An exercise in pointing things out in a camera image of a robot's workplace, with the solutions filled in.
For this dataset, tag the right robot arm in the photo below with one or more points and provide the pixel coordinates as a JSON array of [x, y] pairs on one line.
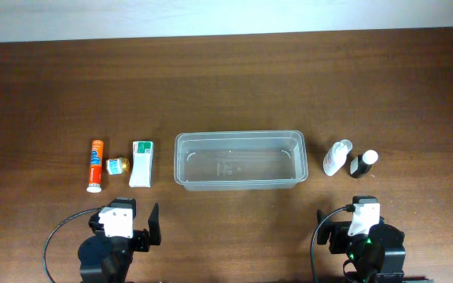
[[378, 255]]

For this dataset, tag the dark bottle white cap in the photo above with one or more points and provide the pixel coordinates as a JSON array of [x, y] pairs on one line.
[[363, 163]]

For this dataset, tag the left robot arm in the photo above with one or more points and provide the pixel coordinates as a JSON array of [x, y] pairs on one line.
[[107, 255]]

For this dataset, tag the clear plastic container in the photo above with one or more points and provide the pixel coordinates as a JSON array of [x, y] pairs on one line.
[[240, 160]]

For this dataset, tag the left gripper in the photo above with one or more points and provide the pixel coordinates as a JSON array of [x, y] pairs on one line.
[[143, 239]]

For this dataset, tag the white spray bottle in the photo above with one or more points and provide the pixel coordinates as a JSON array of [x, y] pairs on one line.
[[336, 157]]

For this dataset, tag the white green medicine box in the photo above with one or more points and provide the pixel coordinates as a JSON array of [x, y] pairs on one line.
[[141, 171]]

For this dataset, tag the orange tablet tube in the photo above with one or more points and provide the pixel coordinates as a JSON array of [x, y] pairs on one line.
[[95, 171]]

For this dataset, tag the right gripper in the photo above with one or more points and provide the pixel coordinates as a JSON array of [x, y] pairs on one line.
[[336, 234]]

